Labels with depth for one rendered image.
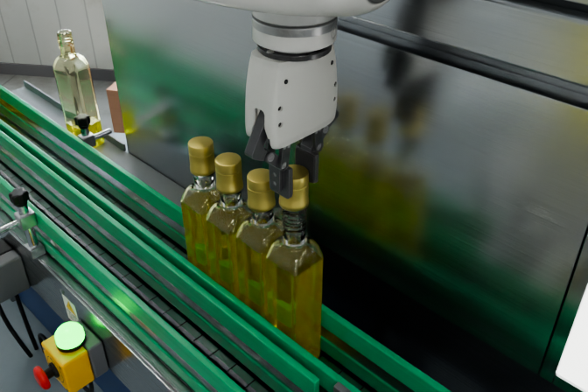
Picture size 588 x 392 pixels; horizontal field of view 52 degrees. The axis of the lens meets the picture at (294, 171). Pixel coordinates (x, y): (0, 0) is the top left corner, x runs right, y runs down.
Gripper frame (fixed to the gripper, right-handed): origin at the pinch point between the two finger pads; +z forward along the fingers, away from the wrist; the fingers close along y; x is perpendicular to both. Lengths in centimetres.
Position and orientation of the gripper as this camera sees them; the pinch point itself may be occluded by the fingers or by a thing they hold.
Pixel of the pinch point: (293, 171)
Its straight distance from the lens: 69.5
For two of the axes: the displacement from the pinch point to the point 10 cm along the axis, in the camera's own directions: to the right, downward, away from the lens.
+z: 0.0, 8.4, 5.4
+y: -7.0, 3.9, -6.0
